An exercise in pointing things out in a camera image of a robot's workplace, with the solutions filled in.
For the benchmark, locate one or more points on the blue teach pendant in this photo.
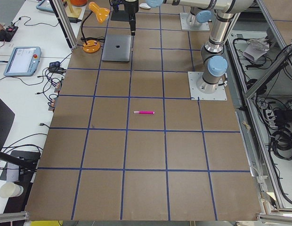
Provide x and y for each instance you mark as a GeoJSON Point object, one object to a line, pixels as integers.
{"type": "Point", "coordinates": [23, 61]}
{"type": "Point", "coordinates": [44, 5]}

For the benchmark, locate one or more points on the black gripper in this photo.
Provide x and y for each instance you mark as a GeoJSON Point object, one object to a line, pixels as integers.
{"type": "Point", "coordinates": [131, 9]}

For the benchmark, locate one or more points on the black mousepad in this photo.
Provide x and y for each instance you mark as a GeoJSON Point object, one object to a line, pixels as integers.
{"type": "Point", "coordinates": [121, 15]}

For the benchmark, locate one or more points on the white paper cup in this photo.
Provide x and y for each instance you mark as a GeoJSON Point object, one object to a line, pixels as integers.
{"type": "Point", "coordinates": [11, 189]}

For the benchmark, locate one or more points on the black power adapter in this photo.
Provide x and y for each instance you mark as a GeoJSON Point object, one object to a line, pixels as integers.
{"type": "Point", "coordinates": [74, 20]}

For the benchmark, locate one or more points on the black monitor stand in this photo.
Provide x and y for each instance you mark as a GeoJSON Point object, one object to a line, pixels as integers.
{"type": "Point", "coordinates": [17, 162]}

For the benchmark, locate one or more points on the grey closed laptop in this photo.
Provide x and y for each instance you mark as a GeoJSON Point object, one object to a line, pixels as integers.
{"type": "Point", "coordinates": [117, 48]}

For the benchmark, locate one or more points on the pink highlighter pen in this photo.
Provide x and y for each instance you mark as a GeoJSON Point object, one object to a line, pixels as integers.
{"type": "Point", "coordinates": [144, 112]}

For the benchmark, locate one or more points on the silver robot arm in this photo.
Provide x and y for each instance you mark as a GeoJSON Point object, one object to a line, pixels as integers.
{"type": "Point", "coordinates": [227, 12]}

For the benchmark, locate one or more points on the orange cylindrical container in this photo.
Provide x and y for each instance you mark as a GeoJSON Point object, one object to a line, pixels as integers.
{"type": "Point", "coordinates": [78, 3]}

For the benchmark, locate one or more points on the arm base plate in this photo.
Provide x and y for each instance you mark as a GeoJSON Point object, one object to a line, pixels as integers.
{"type": "Point", "coordinates": [200, 90]}
{"type": "Point", "coordinates": [198, 22]}

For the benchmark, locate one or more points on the wooden stand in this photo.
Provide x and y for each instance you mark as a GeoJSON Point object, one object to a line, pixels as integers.
{"type": "Point", "coordinates": [72, 11]}

